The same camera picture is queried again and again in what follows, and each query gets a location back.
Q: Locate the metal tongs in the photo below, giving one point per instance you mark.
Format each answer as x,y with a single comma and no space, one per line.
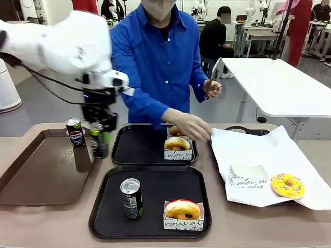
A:
215,69

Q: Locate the person in blue shirt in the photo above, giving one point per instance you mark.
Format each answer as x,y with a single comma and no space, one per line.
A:
160,64

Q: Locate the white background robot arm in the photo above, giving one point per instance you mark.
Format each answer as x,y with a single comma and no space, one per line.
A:
249,13

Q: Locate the person's left forearm blue sleeve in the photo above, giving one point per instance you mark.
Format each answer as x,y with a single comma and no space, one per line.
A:
199,90

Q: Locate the brown plastic tray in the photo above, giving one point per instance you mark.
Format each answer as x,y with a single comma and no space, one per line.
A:
38,178

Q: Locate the black Pepsi can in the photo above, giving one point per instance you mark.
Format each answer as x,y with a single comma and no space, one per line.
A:
75,134
132,201

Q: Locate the large black plastic tray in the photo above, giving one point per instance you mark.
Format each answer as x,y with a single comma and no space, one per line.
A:
150,180

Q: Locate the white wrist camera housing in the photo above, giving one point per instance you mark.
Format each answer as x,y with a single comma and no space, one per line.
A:
117,82

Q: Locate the chocolate glazed donut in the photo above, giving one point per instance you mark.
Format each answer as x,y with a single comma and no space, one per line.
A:
175,144

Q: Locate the seated person in black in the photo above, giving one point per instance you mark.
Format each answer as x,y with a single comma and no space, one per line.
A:
212,33

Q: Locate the person's right forearm blue sleeve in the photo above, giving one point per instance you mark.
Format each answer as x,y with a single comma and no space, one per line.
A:
147,106

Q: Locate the grey background table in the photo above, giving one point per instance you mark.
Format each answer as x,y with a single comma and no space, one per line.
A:
258,34

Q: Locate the yellow sprinkled donut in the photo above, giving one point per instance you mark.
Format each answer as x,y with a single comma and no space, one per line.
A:
278,188

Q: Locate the white paper sheet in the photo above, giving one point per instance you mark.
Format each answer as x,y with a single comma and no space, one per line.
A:
258,149

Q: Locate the person in black sweater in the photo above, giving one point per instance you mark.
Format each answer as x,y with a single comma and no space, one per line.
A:
323,11

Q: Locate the small black plastic tray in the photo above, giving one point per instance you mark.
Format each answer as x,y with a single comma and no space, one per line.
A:
139,147

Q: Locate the green-black soda can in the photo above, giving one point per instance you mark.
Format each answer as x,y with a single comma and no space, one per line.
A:
101,147

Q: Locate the standing person in red top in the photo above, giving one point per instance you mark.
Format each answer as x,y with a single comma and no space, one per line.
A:
85,5

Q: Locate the white printed paper box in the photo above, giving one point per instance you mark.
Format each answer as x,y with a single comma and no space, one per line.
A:
248,181
181,223
168,132
178,156

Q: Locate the beige face mask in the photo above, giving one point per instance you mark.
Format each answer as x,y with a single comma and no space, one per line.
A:
157,10

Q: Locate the white air purifier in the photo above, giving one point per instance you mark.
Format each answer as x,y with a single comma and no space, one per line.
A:
7,87

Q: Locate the purple sprinkled chocolate donut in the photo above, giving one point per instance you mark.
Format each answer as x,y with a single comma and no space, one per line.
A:
174,131

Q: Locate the black stand pole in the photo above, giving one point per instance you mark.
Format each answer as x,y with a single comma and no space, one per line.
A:
283,28

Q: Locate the background workbench with robot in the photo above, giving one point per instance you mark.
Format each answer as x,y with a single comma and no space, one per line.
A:
113,10

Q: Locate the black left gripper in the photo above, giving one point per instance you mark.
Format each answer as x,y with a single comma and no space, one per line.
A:
98,103

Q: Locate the person's left hand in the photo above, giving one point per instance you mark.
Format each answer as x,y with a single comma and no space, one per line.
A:
212,89

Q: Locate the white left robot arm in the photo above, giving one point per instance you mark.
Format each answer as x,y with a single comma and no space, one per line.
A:
64,44

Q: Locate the red glazed donut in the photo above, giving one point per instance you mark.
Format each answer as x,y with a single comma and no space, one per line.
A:
181,208

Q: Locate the person's right hand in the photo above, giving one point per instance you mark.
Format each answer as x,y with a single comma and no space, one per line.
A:
191,126

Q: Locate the person in red dress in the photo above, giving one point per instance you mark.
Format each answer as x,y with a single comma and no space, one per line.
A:
297,25

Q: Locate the white table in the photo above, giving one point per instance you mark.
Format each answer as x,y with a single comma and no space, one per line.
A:
284,85

